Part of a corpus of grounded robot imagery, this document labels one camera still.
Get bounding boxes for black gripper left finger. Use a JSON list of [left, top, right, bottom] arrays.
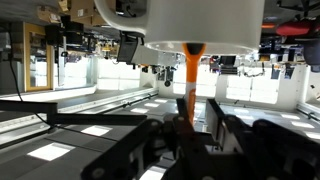
[[80, 97, 214, 180]]

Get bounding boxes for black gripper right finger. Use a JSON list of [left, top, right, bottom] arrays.
[[204, 98, 320, 180]]

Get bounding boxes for orange marker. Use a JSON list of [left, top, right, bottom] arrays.
[[181, 42, 208, 127]]

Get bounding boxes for white counter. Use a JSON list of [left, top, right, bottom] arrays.
[[131, 44, 188, 66]]

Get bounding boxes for white mug with cork base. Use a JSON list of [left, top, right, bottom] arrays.
[[94, 0, 266, 56]]

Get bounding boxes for red office chair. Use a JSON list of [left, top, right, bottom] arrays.
[[274, 19, 320, 66]]

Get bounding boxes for cardboard box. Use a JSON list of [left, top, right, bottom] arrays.
[[58, 0, 108, 26]]

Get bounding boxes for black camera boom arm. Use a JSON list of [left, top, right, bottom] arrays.
[[0, 99, 148, 127]]

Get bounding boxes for yellow wooden door frame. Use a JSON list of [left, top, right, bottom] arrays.
[[23, 22, 54, 93]]

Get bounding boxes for thin black cable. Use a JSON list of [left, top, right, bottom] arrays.
[[8, 49, 118, 143]]

